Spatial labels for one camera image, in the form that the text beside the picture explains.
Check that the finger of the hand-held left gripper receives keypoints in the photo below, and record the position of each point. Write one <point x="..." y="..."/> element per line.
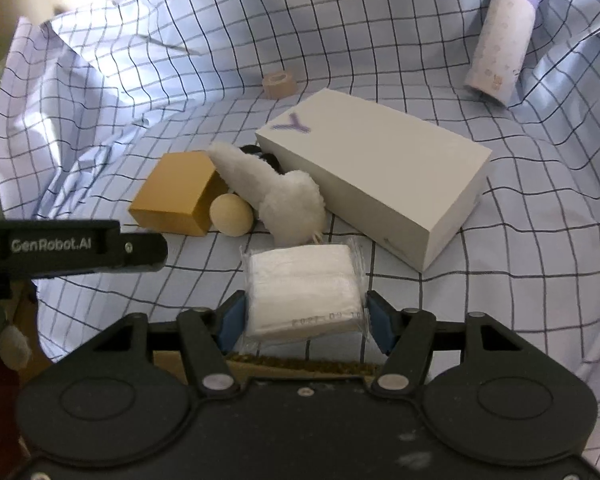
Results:
<point x="145" y="251"/>

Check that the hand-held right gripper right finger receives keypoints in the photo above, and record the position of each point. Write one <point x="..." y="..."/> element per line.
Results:
<point x="380" y="324"/>

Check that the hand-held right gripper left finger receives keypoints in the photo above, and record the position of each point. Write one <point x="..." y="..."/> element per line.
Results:
<point x="230" y="321"/>

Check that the white tissue pack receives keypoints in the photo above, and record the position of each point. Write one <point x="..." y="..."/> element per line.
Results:
<point x="300" y="290"/>

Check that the woven basket with fabric lining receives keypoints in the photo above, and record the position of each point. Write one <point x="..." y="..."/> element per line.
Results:
<point x="305" y="365"/>

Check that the beige round ball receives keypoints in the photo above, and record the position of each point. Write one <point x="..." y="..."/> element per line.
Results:
<point x="231" y="215"/>

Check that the white plush toy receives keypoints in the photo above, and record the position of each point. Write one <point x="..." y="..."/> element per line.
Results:
<point x="290" y="205"/>

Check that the beige tape roll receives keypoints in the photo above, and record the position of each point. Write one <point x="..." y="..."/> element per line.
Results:
<point x="279" y="85"/>

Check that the yellow flat box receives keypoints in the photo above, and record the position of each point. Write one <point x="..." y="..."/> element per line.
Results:
<point x="175" y="185"/>

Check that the white rectangular box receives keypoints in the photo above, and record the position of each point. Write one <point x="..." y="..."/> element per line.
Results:
<point x="380" y="180"/>

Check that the small black object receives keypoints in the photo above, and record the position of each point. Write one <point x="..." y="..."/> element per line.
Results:
<point x="250" y="150"/>

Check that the blue checked bed sheet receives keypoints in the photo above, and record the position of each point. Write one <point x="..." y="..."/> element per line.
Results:
<point x="530" y="260"/>

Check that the white and purple bottle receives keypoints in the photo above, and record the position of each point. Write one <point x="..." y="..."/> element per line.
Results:
<point x="500" y="45"/>

